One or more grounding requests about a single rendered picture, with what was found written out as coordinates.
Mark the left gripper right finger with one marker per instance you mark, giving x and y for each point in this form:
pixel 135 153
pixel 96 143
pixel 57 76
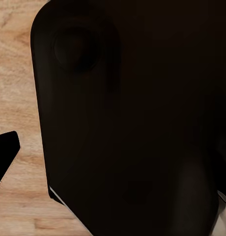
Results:
pixel 221 144

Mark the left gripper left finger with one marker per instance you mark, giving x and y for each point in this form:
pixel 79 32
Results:
pixel 9 147

